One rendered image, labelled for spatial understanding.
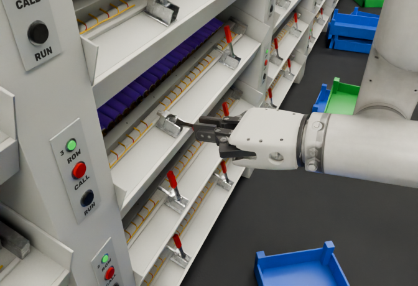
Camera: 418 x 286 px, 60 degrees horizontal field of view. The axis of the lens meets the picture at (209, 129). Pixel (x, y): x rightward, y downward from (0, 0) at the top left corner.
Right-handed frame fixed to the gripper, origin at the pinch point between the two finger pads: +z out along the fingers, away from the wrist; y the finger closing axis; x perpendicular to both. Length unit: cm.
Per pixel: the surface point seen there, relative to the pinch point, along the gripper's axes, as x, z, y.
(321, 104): -52, 1, 98
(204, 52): 3.8, 10.7, 21.9
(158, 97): 3.6, 10.4, 2.6
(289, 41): -20, 11, 89
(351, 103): -45, -12, 89
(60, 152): 13.0, 2.4, -24.1
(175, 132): -0.8, 6.0, -1.0
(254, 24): 2.7, 6.7, 42.3
